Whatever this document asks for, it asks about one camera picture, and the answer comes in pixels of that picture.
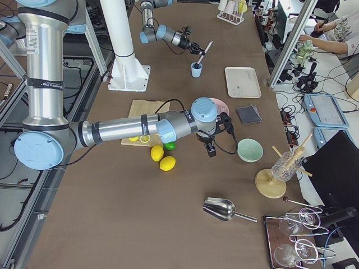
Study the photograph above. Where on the cream rabbit tray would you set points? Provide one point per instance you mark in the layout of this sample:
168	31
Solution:
242	82

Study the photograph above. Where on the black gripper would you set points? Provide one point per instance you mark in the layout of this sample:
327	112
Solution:
184	42
203	137

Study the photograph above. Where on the mint green bowl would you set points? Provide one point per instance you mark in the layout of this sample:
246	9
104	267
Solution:
249	150

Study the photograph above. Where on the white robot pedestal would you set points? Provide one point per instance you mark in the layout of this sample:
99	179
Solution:
128	74

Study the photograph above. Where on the clear glass on stand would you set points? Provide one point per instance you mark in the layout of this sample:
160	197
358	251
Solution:
282	170

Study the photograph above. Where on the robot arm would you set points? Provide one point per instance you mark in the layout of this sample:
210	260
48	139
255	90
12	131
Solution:
153	31

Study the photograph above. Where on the white cup on rack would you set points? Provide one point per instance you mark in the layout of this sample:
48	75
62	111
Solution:
222	5

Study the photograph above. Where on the wooden cup tree stand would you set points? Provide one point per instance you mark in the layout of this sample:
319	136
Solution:
270	187

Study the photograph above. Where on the lemon half slice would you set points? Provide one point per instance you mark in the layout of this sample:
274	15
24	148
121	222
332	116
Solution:
134	138
144	138

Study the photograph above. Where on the metal ice scoop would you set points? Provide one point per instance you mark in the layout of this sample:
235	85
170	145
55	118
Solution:
223	209

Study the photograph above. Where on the yellow cup on rack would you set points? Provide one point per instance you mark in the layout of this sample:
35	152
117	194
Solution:
242	6

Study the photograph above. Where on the person in white shirt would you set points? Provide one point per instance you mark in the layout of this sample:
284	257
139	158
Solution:
341	36

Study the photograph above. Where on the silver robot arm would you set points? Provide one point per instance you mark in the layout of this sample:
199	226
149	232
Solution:
48	137

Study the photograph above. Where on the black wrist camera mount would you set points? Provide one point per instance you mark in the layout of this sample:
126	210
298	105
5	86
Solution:
224	123

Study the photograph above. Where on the long bar spoon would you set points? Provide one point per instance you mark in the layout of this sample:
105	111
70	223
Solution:
286	199

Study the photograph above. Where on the pink bowl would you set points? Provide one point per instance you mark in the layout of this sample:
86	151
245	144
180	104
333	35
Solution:
221	106

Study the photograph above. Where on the glass holder tray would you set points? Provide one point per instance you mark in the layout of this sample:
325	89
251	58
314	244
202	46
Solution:
291	239

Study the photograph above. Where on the black monitor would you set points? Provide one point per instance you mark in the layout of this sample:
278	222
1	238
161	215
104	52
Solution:
334	170

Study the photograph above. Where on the aluminium frame post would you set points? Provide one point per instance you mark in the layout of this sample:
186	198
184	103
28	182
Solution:
306	10

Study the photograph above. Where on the yellow lemon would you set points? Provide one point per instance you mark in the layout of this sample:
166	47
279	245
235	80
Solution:
167	163
157	153

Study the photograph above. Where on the pink cup on rack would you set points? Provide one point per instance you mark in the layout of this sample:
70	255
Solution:
231	7

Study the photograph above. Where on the light blue plastic cup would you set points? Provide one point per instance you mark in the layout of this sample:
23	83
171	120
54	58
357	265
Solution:
196	69

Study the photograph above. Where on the steel muddler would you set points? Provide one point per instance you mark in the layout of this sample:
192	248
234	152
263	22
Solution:
203	55

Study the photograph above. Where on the grey folded cloth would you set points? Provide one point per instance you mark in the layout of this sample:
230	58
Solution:
248	114

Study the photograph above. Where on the green lime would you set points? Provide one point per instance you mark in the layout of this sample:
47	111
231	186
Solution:
170	146

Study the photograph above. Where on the blue teach pendant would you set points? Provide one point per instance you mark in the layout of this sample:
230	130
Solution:
324	111
323	134

